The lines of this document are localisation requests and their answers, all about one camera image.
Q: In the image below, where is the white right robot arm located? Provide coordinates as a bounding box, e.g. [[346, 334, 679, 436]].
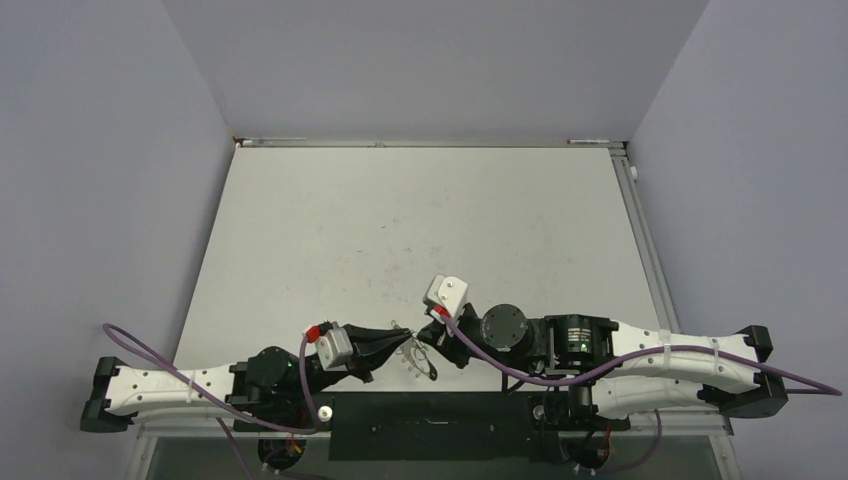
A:
[[417, 304, 788, 428]]

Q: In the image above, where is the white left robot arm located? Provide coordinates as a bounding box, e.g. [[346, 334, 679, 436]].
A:
[[79, 322, 413, 436]]

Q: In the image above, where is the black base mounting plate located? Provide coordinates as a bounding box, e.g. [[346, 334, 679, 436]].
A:
[[233, 390, 632, 464]]

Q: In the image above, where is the white marker pen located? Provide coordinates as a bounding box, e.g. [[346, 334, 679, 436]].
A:
[[567, 139, 611, 145]]

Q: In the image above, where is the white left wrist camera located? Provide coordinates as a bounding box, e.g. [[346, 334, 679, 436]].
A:
[[305, 321, 354, 371]]

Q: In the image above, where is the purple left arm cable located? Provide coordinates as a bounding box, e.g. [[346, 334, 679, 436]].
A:
[[102, 322, 346, 480]]

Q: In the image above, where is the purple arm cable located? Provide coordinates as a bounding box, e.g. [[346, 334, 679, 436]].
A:
[[102, 322, 346, 480], [440, 314, 844, 475]]

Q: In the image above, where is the aluminium table frame rail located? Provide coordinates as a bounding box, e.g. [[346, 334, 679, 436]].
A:
[[609, 142, 733, 435]]

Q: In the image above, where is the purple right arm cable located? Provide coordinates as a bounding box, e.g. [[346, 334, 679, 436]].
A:
[[440, 314, 844, 475]]

